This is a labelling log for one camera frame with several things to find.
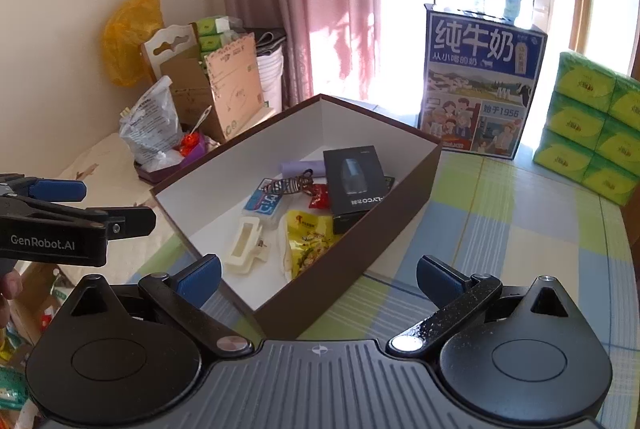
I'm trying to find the person's left hand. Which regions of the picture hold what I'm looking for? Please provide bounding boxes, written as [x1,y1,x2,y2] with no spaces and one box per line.
[0,269,23,330]

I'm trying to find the printed cardboard box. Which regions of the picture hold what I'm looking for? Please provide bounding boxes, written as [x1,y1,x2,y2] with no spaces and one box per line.
[202,31,266,142]

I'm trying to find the red snack packet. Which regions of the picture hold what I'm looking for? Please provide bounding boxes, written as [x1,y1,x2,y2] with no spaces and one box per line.
[306,183,333,210]

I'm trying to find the pale hair claw clip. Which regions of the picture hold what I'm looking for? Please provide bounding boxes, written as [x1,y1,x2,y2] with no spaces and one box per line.
[222,216,269,275]

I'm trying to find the brown storage box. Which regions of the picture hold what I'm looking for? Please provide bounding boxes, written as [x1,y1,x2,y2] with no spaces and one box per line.
[150,93,443,340]

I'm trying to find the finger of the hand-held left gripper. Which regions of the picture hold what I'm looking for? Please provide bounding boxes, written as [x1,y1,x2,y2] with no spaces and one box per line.
[0,196,157,240]
[0,174,87,204]

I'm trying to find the black product box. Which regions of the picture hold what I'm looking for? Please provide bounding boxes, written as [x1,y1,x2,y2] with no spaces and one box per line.
[322,145,396,235]

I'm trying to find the purple box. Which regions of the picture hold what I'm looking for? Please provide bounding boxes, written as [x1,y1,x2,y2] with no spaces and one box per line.
[137,134,221,184]

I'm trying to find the red ornament on stick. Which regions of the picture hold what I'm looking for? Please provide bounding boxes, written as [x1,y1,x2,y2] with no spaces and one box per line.
[179,105,213,157]

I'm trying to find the white stacked buckets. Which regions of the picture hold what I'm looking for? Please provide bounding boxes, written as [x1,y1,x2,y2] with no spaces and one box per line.
[252,27,288,112]

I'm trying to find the open cardboard box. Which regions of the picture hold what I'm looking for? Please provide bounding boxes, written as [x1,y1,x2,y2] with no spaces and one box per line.
[10,261,71,345]

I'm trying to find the clear plastic bag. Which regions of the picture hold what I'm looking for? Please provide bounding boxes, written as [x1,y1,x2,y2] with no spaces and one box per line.
[118,76,183,167]

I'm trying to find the floss pick packet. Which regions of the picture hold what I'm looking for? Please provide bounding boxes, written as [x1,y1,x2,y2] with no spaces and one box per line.
[242,179,284,230]

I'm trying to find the purple cream tube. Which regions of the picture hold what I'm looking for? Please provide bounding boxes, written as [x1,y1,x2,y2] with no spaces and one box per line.
[280,157,328,180]

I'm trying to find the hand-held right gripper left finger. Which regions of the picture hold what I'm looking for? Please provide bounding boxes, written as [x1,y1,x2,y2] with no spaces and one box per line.
[69,254,253,356]

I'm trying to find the stack of green tissue packs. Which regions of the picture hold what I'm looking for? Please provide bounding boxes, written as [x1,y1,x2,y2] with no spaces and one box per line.
[531,50,640,208]

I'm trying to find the yellow plastic bag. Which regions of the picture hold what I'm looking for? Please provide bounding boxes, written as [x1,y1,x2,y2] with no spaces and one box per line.
[101,0,165,88]

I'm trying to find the wooden rail posts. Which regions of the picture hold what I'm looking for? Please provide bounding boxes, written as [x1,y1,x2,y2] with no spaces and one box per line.
[571,0,592,44]

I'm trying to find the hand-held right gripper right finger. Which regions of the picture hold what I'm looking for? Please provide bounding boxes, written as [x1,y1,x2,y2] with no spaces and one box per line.
[387,255,576,357]

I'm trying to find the white carved wooden chair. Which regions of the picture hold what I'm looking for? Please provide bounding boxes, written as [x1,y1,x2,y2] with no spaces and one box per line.
[139,23,201,80]

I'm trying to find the blue milk carton box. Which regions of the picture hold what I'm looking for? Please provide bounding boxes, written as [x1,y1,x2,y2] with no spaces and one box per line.
[416,3,548,160]

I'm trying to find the yellow snack packet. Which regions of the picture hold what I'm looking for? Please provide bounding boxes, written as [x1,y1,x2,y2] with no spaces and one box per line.
[277,209,343,282]

